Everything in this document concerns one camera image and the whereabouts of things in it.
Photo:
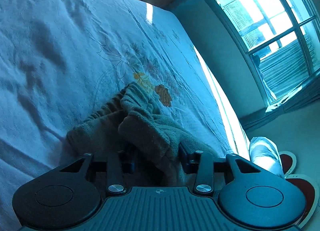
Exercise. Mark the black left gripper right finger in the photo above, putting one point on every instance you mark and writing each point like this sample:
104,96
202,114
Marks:
245,194

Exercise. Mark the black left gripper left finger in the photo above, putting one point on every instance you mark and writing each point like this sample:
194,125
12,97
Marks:
72,193

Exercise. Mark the grey-green fleece pants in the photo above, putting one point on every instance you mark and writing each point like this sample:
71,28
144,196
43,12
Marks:
131,121

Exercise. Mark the large bedroom window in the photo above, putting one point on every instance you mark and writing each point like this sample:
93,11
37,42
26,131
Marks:
279,40

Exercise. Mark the white pillow on floor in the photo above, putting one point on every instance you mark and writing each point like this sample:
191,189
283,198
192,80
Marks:
264,153

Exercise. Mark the red heart-shaped floor mat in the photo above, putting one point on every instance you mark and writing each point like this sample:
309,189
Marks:
307,186

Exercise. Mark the light blue floral bedsheet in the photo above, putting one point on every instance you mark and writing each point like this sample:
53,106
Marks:
61,60

